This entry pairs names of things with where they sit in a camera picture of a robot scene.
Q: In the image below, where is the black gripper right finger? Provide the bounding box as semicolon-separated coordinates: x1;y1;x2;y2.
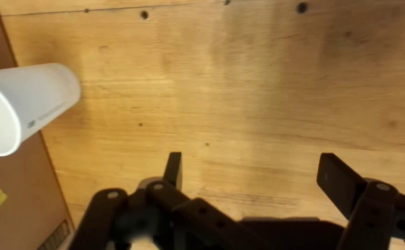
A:
316;151;405;250

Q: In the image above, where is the large cardboard shipping box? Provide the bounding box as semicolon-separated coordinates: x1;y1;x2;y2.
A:
0;2;76;250

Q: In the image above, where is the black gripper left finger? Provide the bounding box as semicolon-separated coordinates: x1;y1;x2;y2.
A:
68;151;268;250

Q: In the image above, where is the white paper cup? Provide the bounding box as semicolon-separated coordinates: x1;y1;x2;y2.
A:
0;62;82;158

